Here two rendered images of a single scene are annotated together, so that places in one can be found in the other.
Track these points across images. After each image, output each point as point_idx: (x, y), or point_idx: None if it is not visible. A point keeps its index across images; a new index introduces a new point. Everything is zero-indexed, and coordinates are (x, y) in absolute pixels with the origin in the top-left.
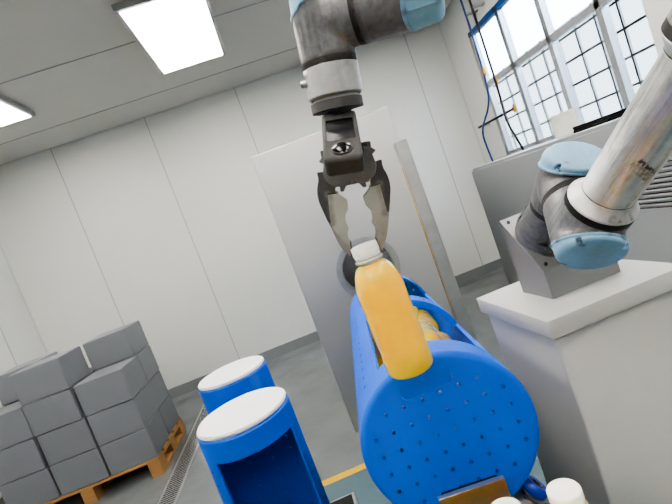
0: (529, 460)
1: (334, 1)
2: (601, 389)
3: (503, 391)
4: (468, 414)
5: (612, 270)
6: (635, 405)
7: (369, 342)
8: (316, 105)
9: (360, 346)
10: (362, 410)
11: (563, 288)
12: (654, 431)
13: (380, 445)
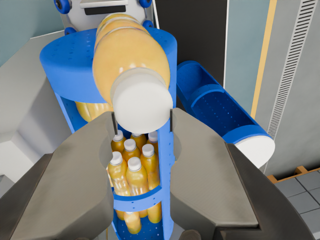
0: (65, 36)
1: None
2: (12, 108)
3: (55, 53)
4: (90, 47)
5: None
6: (1, 103)
7: (161, 149)
8: None
9: (168, 157)
10: (173, 60)
11: None
12: (3, 94)
13: (162, 39)
